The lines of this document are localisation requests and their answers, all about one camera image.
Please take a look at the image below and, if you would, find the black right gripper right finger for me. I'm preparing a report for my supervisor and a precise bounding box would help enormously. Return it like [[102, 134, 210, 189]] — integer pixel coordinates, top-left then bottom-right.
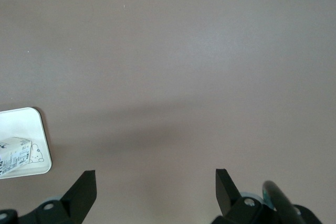
[[215, 168, 279, 224]]

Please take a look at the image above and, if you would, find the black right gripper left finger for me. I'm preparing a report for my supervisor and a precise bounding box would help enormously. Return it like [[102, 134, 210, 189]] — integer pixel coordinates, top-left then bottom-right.
[[35, 169, 98, 224]]

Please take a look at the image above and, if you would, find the blue milk carton green cap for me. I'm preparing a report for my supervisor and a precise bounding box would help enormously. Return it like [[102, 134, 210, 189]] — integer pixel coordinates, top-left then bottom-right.
[[0, 136, 33, 176]]

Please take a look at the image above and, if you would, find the cream tray with bear print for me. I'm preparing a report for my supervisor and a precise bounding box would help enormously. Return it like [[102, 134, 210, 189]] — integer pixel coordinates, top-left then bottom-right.
[[0, 106, 53, 180]]

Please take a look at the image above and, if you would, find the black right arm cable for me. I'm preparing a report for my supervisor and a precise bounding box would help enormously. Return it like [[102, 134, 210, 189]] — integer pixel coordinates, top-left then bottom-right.
[[261, 180, 304, 224]]

